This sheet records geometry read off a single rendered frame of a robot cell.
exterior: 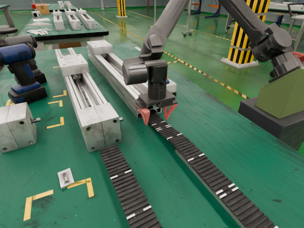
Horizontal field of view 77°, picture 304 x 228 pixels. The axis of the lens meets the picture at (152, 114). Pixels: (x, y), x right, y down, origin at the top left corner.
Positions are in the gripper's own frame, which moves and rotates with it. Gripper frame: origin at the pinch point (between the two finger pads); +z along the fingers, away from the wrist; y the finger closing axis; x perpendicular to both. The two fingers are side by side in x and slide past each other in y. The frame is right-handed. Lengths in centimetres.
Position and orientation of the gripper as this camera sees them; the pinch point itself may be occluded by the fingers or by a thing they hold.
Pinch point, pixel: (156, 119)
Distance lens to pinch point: 64.6
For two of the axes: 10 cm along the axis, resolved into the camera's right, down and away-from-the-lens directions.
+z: -0.1, 8.4, 5.4
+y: -8.9, 2.4, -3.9
